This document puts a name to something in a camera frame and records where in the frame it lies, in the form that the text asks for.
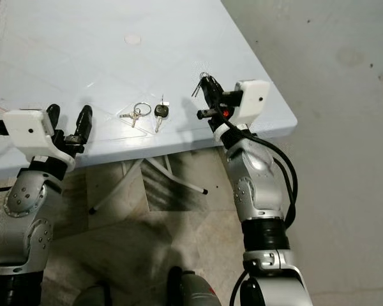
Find white folding table leg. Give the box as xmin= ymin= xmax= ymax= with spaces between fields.
xmin=89 ymin=161 xmax=141 ymax=215
xmin=133 ymin=158 xmax=209 ymax=196

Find robot left leg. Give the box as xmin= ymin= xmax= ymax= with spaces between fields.
xmin=73 ymin=283 xmax=110 ymax=306

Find black-headed car key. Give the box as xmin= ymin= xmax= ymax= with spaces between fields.
xmin=154 ymin=95 xmax=170 ymax=134

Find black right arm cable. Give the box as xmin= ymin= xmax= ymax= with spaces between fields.
xmin=229 ymin=120 xmax=300 ymax=230

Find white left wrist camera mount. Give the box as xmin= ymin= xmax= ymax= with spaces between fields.
xmin=3 ymin=109 xmax=70 ymax=168

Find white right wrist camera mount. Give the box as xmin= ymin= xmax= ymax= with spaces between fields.
xmin=211 ymin=79 xmax=271 ymax=143

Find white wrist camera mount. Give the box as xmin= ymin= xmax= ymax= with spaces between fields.
xmin=211 ymin=79 xmax=271 ymax=143
xmin=3 ymin=109 xmax=70 ymax=168

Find robot right leg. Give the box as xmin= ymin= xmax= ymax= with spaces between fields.
xmin=165 ymin=266 xmax=222 ymax=306

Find robot leg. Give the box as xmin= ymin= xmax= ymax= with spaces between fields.
xmin=73 ymin=283 xmax=110 ymax=306
xmin=165 ymin=266 xmax=222 ymax=306

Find small silver keys with ring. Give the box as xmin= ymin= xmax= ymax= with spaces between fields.
xmin=119 ymin=102 xmax=153 ymax=129

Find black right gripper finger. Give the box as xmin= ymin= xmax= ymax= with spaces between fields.
xmin=198 ymin=78 xmax=218 ymax=110
xmin=207 ymin=75 xmax=229 ymax=105

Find silver key bunch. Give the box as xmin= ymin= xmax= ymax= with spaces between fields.
xmin=190 ymin=71 xmax=216 ymax=98

